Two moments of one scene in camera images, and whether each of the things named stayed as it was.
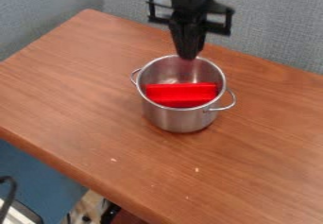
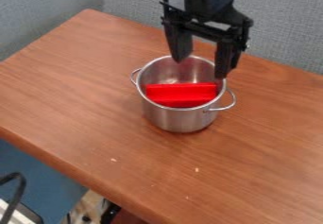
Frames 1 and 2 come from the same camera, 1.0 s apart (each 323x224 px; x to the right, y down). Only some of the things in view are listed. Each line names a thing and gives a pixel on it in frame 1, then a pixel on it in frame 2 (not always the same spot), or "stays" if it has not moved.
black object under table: (112, 208) stays
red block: (182, 94) stays
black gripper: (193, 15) -> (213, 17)
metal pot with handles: (169, 70) stays
